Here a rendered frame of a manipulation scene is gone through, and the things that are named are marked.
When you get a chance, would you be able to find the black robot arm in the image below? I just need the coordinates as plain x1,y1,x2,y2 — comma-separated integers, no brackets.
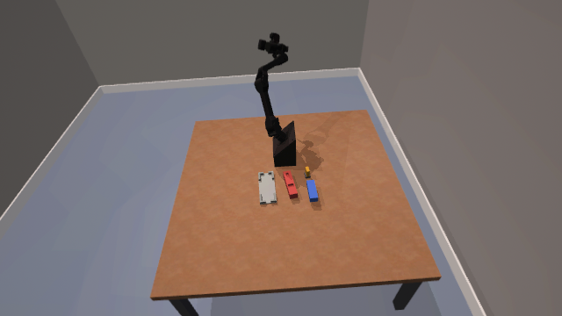
254,33,288,144

